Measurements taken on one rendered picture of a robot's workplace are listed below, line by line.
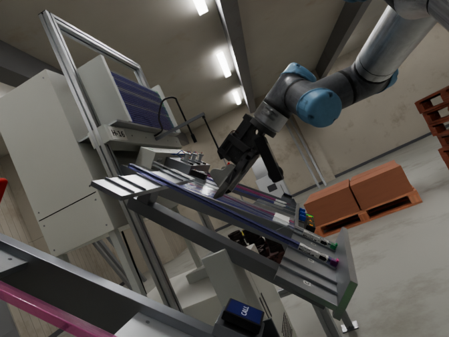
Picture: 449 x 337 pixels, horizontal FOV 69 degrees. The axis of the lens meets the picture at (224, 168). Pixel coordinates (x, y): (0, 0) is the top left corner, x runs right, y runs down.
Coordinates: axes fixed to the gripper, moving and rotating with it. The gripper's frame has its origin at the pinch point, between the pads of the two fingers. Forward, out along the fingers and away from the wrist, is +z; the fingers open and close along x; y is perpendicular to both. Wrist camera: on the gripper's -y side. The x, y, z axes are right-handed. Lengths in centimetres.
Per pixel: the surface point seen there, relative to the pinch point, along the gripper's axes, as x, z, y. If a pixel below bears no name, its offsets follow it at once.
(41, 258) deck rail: 42.9, 10.9, 8.6
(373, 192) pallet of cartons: -313, -12, -81
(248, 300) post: 13.2, 10.2, -19.7
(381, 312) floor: -113, 31, -90
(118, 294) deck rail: 42.1, 6.7, -3.5
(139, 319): 43.3, 6.2, -7.9
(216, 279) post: 14.0, 11.3, -11.8
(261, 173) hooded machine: -653, 111, 68
